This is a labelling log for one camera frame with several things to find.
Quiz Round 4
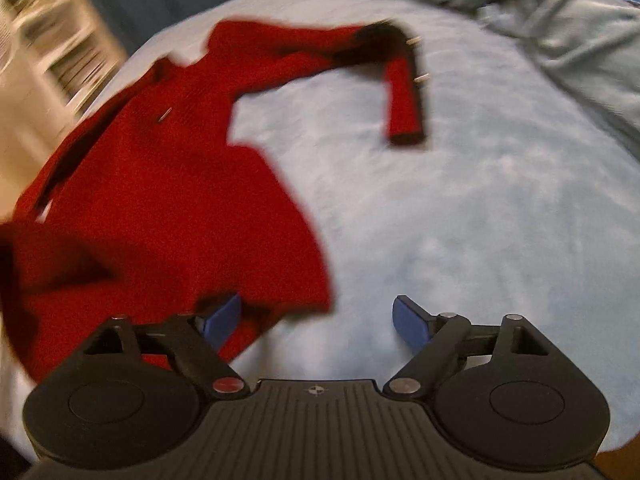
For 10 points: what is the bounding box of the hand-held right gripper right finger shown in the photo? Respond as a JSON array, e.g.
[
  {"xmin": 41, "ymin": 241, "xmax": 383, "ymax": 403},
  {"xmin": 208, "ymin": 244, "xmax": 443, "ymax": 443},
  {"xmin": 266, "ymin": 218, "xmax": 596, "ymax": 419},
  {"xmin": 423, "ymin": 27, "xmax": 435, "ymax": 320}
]
[{"xmin": 382, "ymin": 294, "xmax": 552, "ymax": 400}]

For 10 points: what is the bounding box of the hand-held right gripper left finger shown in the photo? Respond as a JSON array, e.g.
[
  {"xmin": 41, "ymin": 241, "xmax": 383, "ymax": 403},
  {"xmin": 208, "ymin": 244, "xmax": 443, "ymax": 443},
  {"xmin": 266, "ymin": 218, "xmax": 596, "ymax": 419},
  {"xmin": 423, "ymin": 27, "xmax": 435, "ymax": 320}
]
[{"xmin": 81, "ymin": 293, "xmax": 249, "ymax": 402}]

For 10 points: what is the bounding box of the white shelf unit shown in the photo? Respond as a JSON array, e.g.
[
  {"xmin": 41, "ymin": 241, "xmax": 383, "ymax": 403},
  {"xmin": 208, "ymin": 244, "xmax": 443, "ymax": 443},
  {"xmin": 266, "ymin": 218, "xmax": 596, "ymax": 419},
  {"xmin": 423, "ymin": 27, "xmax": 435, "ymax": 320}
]
[{"xmin": 0, "ymin": 0, "xmax": 130, "ymax": 223}]

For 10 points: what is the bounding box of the red knit dress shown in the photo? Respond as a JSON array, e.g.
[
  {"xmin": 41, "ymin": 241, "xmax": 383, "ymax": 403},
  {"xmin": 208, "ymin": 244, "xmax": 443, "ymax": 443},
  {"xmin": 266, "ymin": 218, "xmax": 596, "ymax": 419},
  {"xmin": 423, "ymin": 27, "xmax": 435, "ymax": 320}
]
[{"xmin": 0, "ymin": 19, "xmax": 434, "ymax": 386}]

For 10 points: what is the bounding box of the grey crumpled duvet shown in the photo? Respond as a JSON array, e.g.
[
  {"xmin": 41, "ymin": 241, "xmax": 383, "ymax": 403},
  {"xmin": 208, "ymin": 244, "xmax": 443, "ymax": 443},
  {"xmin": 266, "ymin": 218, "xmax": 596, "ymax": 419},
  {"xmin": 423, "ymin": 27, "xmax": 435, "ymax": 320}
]
[{"xmin": 319, "ymin": 0, "xmax": 640, "ymax": 148}]

